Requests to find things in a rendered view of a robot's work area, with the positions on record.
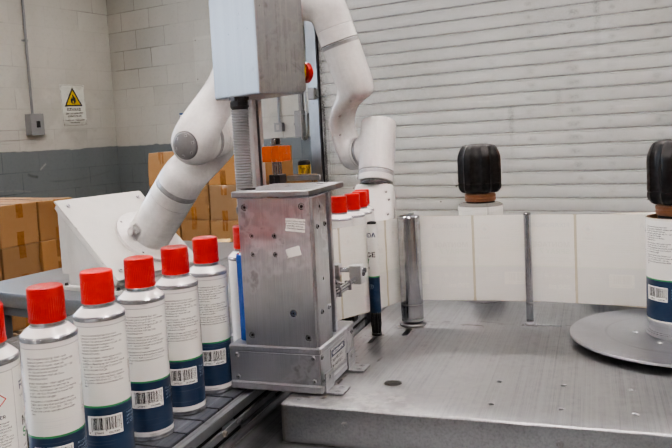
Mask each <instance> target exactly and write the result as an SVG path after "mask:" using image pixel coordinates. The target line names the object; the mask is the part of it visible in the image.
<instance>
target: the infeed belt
mask: <svg viewBox="0 0 672 448"><path fill-rule="evenodd" d="M246 390H247V389H241V388H232V389H231V390H229V391H227V392H223V393H219V394H206V403H207V406H206V408H205V409H204V410H203V411H201V412H199V413H196V414H192V415H187V416H173V418H174V427H175V429H174V432H173V433H172V434H171V435H169V436H167V437H165V438H162V439H159V440H155V441H148V442H139V441H135V445H136V448H172V447H174V446H175V445H176V444H178V443H179V442H180V441H181V440H183V439H184V438H185V437H187V436H188V435H189V434H190V433H192V432H193V431H194V430H196V429H197V428H198V427H199V426H201V425H202V424H203V423H205V422H206V421H207V420H208V419H210V418H211V417H212V416H214V415H215V414H216V413H217V412H219V411H220V410H221V409H222V408H224V407H225V406H226V405H228V404H229V403H230V402H231V401H233V400H234V399H235V398H237V397H238V396H239V395H240V394H242V393H243V392H244V391H246Z"/></svg>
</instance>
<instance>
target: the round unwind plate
mask: <svg viewBox="0 0 672 448"><path fill-rule="evenodd" d="M648 325H649V321H648V320H647V309H627V310H617V311H610V312H604V313H599V314H594V315H591V316H587V317H585V318H582V319H580V320H578V321H576V322H575V323H574V324H573V325H572V326H571V328H570V335H571V337H572V338H573V340H574V341H576V342H577V343H578V344H580V345H581V346H583V347H585V348H587V349H589V350H591V351H594V352H596V353H599V354H602V355H605V356H609V357H612V358H616V359H620V360H624V361H629V362H634V363H640V364H646V365H652V366H660V367H669V368H672V341H669V340H663V339H659V338H656V337H653V336H651V335H650V334H648V333H647V332H646V327H647V326H648Z"/></svg>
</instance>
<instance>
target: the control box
mask: <svg viewBox="0 0 672 448"><path fill-rule="evenodd" d="M209 13H210V28H211V43H212V58H213V73H214V89H215V99H216V100H217V101H229V97H241V96H246V97H249V100H250V99H254V100H261V99H268V98H275V97H283V96H290V95H297V94H303V93H304V91H305V90H306V81H305V78H306V68H305V63H304V45H303V27H302V9H301V0H209Z"/></svg>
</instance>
